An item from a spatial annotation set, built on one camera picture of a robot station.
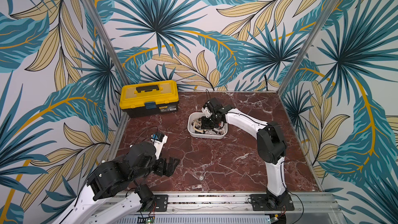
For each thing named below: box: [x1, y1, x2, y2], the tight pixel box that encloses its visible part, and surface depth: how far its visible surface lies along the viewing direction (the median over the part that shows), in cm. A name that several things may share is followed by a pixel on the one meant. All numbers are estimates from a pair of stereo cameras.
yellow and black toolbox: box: [119, 79, 180, 119], surface depth 97 cm
